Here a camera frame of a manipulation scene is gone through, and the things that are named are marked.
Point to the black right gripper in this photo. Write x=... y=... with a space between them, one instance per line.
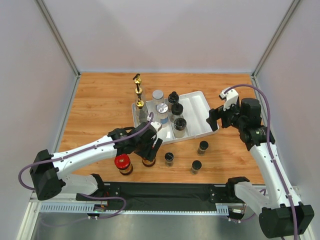
x=220 y=116

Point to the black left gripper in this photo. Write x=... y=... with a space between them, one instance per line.
x=150 y=154

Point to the red lid sauce jar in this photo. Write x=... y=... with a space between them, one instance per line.
x=123 y=164
x=148 y=163

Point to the white powder jar black lid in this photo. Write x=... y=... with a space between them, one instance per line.
x=179 y=127

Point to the black knob grinder bottle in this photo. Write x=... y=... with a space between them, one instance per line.
x=176 y=111

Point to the clear glass oil bottle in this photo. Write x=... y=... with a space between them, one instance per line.
x=141 y=111

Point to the salt jar silver lid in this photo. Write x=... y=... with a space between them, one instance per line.
x=162 y=114

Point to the black cap spice bottle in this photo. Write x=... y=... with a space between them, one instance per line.
x=173 y=98

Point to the salt jar blue label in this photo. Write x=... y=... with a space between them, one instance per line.
x=157 y=97

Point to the glass oil bottle dark sauce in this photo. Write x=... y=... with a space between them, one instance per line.
x=139 y=93

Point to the glass oil bottle brown sauce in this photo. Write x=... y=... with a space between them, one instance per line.
x=137 y=80

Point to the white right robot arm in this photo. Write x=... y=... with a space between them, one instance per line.
x=281 y=212

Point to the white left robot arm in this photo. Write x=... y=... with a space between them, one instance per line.
x=50 y=172

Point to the small black lid spice jar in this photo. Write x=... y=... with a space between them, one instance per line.
x=203 y=146
x=169 y=159
x=195 y=166

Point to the white divided organizer tray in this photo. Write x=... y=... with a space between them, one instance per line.
x=195 y=112

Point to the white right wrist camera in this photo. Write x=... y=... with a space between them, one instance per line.
x=230 y=98

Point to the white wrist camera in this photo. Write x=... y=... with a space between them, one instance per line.
x=230 y=98
x=156 y=126

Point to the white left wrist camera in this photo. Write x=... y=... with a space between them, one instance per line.
x=156 y=126

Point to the aluminium frame rail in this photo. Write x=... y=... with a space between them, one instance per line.
x=148 y=198

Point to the right aluminium corner post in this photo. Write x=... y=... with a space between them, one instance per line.
x=276 y=36

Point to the aluminium corner post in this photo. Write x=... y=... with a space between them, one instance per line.
x=276 y=36
x=57 y=36

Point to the left aluminium corner post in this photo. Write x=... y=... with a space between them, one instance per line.
x=57 y=36

